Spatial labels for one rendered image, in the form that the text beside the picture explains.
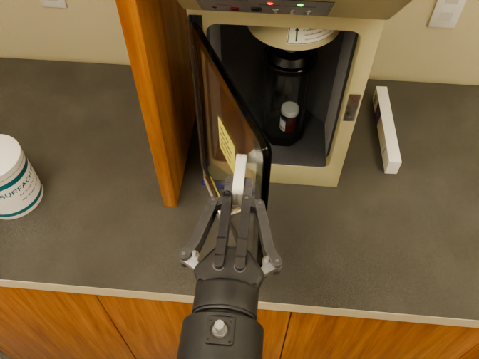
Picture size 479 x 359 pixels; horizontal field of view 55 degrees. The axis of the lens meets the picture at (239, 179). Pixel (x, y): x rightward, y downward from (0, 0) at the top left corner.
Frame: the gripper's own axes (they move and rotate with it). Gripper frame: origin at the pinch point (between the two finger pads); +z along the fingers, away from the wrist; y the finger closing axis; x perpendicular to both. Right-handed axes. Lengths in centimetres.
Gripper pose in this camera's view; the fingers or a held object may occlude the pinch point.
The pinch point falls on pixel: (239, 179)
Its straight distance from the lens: 64.2
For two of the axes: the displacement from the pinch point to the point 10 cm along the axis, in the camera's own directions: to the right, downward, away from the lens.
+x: 0.0, 6.0, 8.0
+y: -10.0, -0.7, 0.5
